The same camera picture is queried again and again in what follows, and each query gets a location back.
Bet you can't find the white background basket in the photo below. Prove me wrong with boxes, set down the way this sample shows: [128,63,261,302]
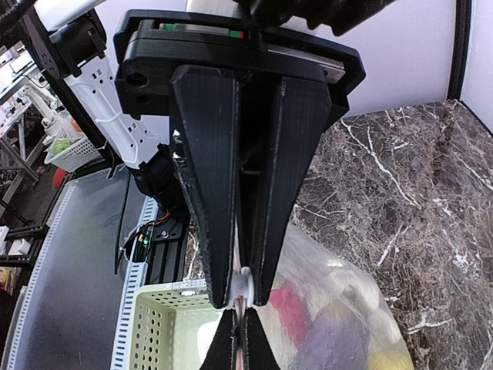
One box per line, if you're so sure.
[44,137,102,173]

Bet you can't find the purple eggplant toy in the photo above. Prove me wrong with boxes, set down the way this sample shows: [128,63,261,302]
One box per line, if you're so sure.
[291,310,370,369]

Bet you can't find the clear zip top bag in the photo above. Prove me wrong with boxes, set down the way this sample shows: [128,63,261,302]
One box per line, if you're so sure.
[257,225,406,369]

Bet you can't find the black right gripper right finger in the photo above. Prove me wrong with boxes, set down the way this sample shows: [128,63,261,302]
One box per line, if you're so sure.
[241,308,280,370]

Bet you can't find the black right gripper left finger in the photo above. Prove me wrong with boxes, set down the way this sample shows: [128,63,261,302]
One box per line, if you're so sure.
[200,310,238,370]

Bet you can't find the black left frame post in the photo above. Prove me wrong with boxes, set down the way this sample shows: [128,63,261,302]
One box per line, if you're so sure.
[447,0,473,99]

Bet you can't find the yellow bell pepper toy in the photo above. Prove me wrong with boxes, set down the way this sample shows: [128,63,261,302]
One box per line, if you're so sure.
[367,343,414,370]

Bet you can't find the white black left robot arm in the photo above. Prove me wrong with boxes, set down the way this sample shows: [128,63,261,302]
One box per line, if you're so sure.
[1,1,365,308]

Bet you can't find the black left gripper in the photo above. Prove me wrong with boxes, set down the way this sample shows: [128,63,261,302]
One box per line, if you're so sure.
[113,1,365,308]

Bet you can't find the green plastic basket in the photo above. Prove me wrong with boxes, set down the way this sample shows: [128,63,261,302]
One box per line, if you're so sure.
[126,279,223,370]

